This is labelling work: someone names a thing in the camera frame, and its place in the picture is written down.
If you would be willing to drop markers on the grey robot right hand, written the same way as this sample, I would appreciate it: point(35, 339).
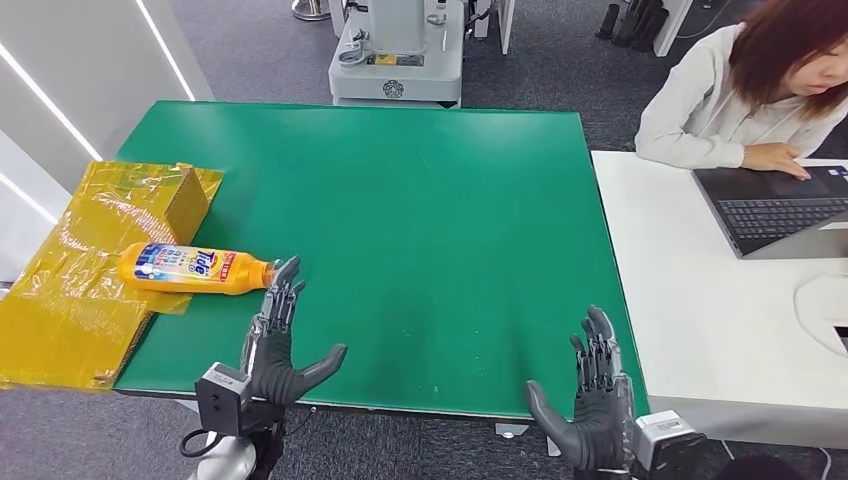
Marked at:
point(596, 430)

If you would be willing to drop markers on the dark grey laptop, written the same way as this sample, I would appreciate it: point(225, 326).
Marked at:
point(775, 212)

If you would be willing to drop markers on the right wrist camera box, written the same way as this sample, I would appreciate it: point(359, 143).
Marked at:
point(669, 444)

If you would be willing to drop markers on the grey robot base machine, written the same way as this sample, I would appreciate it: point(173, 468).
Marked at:
point(397, 66)

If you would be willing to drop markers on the white round object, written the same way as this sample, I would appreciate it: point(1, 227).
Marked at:
point(821, 311)

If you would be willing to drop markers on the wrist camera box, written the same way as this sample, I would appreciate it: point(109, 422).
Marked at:
point(669, 444)
point(222, 401)

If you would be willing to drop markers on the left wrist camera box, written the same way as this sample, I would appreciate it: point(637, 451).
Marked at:
point(222, 401)

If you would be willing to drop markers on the orange detergent bottle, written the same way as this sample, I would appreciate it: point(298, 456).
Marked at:
point(192, 268)

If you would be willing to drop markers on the person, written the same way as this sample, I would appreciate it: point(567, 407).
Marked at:
point(702, 106)

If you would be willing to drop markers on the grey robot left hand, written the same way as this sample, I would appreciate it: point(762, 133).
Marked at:
point(272, 371)

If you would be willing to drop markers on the chrome stand base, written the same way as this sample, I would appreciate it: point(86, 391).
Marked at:
point(311, 9)

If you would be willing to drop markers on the yellow taped cardboard box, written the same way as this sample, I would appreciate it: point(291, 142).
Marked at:
point(73, 318)

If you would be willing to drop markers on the person's hand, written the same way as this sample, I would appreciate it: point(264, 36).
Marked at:
point(775, 159)

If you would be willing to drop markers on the white table foot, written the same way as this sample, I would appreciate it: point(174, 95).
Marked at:
point(511, 430)

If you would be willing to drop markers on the black chair base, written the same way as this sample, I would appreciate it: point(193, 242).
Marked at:
point(632, 26)

